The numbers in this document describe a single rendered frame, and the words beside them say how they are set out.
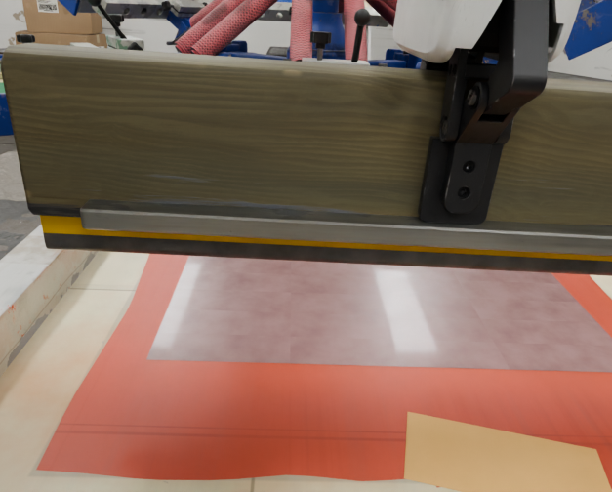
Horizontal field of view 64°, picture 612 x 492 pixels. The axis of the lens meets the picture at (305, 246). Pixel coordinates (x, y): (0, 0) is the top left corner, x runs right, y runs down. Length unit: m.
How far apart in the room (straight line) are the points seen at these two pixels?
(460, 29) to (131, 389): 0.26
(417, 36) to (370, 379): 0.21
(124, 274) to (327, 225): 0.26
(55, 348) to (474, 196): 0.28
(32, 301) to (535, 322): 0.37
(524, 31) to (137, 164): 0.17
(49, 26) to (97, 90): 4.55
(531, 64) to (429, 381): 0.22
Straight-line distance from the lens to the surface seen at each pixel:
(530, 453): 0.32
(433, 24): 0.20
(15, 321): 0.37
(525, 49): 0.19
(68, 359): 0.36
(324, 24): 1.48
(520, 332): 0.41
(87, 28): 4.71
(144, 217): 0.23
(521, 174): 0.25
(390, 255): 0.26
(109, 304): 0.41
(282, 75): 0.22
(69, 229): 0.28
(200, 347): 0.35
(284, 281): 0.43
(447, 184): 0.23
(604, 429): 0.36
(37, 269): 0.40
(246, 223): 0.23
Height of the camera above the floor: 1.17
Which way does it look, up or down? 26 degrees down
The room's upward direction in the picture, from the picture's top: 3 degrees clockwise
